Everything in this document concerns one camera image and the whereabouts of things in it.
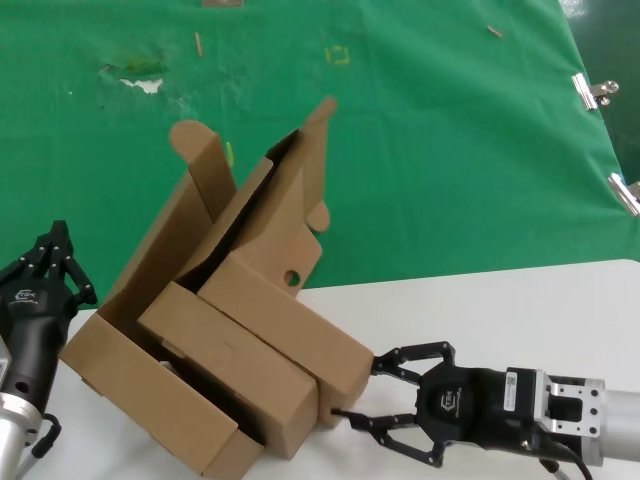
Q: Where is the silver binder clip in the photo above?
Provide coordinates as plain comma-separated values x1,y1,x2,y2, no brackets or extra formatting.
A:
606,172,640,218
571,72,621,112

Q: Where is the green table cloth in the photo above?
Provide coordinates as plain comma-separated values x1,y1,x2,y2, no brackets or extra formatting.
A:
0,0,640,312

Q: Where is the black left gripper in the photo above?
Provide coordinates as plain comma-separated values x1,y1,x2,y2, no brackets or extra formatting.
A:
0,220,99,407

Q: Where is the cardboard box with small-holed lid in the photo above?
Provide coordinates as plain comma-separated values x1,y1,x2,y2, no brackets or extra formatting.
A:
137,155,320,459

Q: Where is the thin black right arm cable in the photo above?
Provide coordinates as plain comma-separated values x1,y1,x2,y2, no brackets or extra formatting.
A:
519,434,597,480

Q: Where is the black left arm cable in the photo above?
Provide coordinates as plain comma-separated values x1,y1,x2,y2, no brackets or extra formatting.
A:
19,412,64,480

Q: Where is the cardboard box with round-holed lid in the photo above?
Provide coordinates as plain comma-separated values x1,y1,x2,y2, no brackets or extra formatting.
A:
197,97,375,431

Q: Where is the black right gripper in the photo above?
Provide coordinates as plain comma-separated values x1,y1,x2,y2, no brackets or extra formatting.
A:
331,340,539,469

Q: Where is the large open cardboard box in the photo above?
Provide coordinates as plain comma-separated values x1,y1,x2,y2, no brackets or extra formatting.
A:
59,119,266,476

